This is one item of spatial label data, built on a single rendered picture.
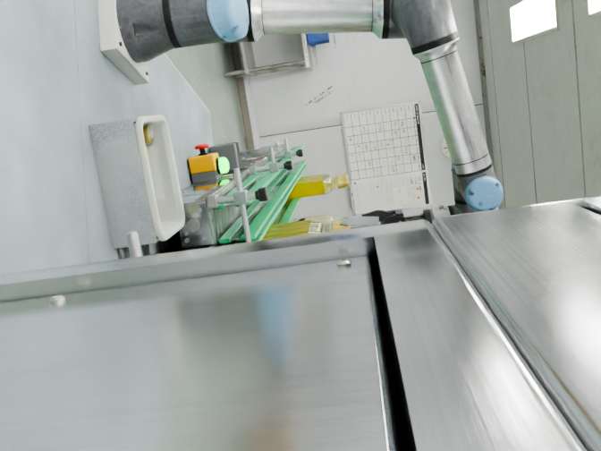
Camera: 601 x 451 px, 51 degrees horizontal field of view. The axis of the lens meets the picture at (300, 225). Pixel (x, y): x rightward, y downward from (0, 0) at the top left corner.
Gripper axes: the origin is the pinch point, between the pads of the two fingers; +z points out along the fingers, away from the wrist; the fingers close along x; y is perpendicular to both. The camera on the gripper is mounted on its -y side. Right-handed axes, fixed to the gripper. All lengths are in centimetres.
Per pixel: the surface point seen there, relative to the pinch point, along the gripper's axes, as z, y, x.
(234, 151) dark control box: 32, 48, 21
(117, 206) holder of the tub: 38, -40, 19
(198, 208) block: 28.7, -20.9, 14.0
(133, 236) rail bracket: 20, -84, 20
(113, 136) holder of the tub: 37, -40, 31
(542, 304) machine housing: -10, -123, 22
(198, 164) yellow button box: 37.4, 20.0, 20.4
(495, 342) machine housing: -8, -126, 22
